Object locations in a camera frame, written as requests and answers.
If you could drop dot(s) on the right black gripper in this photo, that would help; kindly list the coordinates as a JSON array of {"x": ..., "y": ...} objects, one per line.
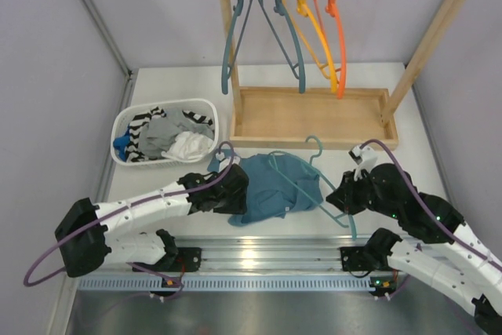
[{"x": 343, "y": 198}]

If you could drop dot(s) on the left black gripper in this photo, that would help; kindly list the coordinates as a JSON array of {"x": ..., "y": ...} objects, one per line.
[{"x": 238, "y": 188}]

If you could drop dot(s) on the teal blue tank top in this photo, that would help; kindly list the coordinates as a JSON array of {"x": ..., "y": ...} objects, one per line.
[{"x": 268, "y": 194}]

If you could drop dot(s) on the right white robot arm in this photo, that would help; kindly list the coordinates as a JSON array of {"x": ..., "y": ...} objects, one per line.
[{"x": 471, "y": 276}]

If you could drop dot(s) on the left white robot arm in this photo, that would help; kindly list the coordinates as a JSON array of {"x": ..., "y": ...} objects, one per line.
[{"x": 94, "y": 235}]

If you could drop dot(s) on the white plastic laundry basket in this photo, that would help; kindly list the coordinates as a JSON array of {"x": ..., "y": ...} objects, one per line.
[{"x": 197, "y": 105}]

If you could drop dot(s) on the wooden clothes rack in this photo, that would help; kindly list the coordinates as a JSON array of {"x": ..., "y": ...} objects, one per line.
[{"x": 317, "y": 92}]

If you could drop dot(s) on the grey garment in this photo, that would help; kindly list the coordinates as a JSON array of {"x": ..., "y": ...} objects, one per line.
[{"x": 160, "y": 133}]

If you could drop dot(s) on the black white striped garment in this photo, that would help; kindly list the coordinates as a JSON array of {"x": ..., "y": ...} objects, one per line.
[{"x": 133, "y": 129}]

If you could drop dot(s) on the blue garment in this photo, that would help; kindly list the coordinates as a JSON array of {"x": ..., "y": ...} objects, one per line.
[{"x": 120, "y": 144}]

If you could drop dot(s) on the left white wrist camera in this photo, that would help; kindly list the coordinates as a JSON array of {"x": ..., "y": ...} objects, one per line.
[{"x": 225, "y": 158}]

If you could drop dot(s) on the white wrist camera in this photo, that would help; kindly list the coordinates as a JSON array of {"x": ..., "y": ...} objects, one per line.
[
  {"x": 365, "y": 159},
  {"x": 225, "y": 158}
]

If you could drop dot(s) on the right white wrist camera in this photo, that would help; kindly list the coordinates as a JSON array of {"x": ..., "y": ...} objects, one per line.
[{"x": 365, "y": 159}]

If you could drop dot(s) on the aluminium mounting rail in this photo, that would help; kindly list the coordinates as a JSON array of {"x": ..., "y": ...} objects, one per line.
[{"x": 255, "y": 264}]

